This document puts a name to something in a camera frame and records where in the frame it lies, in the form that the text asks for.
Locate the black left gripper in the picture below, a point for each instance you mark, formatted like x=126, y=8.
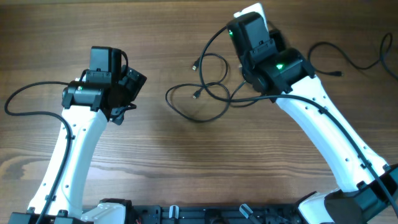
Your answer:
x=134, y=81

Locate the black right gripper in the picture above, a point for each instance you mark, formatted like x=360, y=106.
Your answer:
x=278, y=38

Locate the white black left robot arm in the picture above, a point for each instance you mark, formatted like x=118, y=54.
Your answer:
x=103, y=93

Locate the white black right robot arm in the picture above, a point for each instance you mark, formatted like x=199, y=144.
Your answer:
x=367, y=184

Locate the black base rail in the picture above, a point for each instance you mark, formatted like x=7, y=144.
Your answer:
x=174, y=214

